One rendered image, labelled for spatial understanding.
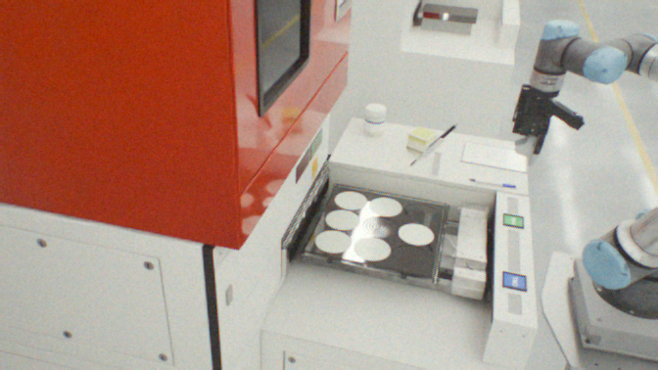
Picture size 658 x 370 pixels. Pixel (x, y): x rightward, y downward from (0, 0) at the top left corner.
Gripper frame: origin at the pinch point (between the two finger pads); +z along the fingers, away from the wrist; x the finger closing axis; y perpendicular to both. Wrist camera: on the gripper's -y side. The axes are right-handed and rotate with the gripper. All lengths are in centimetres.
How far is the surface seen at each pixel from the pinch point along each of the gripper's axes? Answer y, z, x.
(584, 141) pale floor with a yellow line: -71, 116, -269
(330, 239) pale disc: 49, 26, 16
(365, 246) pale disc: 38.9, 25.6, 16.1
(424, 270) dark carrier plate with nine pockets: 22.1, 25.6, 21.3
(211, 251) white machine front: 59, -6, 66
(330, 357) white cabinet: 40, 38, 46
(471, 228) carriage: 11.0, 27.6, -4.6
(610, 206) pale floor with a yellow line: -77, 116, -183
